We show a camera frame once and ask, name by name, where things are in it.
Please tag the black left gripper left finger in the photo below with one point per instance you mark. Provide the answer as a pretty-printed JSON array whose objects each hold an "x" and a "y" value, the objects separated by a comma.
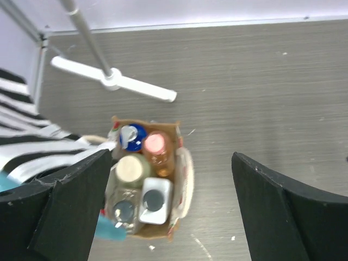
[{"x": 54, "y": 218}]

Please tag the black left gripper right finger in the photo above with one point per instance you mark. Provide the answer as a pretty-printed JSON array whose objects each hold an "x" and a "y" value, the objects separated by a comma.
[{"x": 285, "y": 219}]

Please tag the clear bottle dark cap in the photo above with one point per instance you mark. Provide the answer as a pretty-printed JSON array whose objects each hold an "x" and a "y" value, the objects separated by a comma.
[{"x": 122, "y": 206}]

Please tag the green bottle cream cap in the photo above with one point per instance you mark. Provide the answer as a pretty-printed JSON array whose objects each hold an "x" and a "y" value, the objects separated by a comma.
[{"x": 132, "y": 169}]

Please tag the burlap watermelon canvas bag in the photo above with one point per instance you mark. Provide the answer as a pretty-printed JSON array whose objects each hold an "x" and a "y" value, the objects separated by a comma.
[{"x": 183, "y": 179}]

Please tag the white bottle dark cap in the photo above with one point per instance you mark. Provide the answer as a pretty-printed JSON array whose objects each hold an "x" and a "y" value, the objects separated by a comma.
[{"x": 155, "y": 202}]

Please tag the blue pump bottle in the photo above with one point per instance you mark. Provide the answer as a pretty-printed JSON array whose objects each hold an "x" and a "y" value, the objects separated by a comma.
[{"x": 131, "y": 137}]

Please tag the orange bottle pink cap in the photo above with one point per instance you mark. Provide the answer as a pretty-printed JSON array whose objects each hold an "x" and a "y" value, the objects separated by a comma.
[{"x": 159, "y": 151}]

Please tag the black white striped cloth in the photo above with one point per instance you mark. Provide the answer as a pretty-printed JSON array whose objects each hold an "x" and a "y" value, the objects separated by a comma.
[{"x": 31, "y": 145}]

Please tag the white metal clothes rack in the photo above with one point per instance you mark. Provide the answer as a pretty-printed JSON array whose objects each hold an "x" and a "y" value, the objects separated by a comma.
[{"x": 111, "y": 78}]

